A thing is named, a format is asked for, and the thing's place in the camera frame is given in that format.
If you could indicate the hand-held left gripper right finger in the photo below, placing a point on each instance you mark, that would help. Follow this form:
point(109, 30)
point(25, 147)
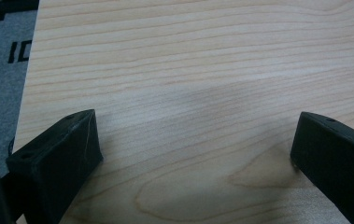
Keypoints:
point(336, 161)

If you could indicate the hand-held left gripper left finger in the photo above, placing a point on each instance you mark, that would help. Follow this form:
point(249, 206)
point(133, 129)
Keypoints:
point(56, 161)

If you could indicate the black metal stand with base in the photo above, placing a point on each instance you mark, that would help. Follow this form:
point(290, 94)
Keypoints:
point(3, 7)

